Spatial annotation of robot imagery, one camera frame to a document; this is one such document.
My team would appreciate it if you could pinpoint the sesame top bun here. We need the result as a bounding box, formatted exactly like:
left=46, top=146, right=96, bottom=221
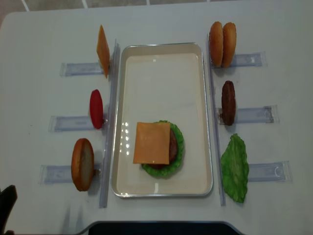
left=209, top=22, right=224, bottom=67

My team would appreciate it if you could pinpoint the flat orange cheese slice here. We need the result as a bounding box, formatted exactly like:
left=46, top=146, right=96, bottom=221
left=133, top=122, right=171, bottom=165

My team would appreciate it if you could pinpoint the loose green lettuce leaf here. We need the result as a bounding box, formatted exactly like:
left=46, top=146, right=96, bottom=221
left=221, top=133, right=249, bottom=203

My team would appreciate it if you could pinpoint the clear long rail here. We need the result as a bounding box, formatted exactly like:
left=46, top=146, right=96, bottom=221
left=99, top=40, right=120, bottom=208
left=206, top=33, right=226, bottom=207

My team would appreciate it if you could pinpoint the clear right long rail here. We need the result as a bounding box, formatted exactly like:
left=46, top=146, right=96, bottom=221
left=206, top=33, right=226, bottom=207

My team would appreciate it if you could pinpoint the upright bun half right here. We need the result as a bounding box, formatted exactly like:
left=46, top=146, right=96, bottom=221
left=222, top=22, right=237, bottom=68

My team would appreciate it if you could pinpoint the clear holder for cheese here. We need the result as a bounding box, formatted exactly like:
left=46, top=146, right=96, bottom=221
left=60, top=62, right=104, bottom=77

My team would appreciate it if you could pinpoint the clear left long rail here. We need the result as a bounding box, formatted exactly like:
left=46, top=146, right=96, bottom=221
left=99, top=40, right=120, bottom=208

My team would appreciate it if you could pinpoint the clear holder for left bun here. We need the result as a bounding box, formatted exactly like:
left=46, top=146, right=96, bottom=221
left=39, top=164, right=102, bottom=185

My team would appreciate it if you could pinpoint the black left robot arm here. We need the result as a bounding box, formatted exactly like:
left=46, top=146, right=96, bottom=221
left=0, top=185, right=18, bottom=235

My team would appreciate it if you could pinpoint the clear holder for patty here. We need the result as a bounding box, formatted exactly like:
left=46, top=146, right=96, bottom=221
left=218, top=105, right=279, bottom=125

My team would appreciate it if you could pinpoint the white metal tray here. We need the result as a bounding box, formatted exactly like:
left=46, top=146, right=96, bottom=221
left=111, top=43, right=213, bottom=198

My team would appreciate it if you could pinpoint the brown meat patty on burger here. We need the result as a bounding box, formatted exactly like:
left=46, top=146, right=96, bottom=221
left=149, top=129, right=178, bottom=169

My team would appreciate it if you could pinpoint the upright brown meat patty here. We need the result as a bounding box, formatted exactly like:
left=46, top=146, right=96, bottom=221
left=222, top=81, right=236, bottom=126

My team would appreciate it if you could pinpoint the green lettuce on burger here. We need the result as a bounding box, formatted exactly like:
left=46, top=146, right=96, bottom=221
left=141, top=120, right=184, bottom=178

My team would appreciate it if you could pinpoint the clear holder for lettuce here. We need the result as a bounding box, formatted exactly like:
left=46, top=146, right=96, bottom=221
left=248, top=161, right=292, bottom=182

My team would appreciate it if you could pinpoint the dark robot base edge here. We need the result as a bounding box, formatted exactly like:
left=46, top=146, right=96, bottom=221
left=78, top=221, right=243, bottom=235

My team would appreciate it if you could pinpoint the clear holder for tomato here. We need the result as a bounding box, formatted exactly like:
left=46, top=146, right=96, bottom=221
left=48, top=116, right=96, bottom=132

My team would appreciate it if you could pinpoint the upright orange cheese slice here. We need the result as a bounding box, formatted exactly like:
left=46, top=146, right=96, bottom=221
left=96, top=25, right=110, bottom=78

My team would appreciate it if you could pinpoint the red tomato slice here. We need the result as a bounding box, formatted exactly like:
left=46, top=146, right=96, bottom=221
left=89, top=90, right=103, bottom=129

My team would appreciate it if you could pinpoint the upright bun bottom left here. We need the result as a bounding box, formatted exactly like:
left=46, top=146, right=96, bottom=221
left=71, top=138, right=94, bottom=191

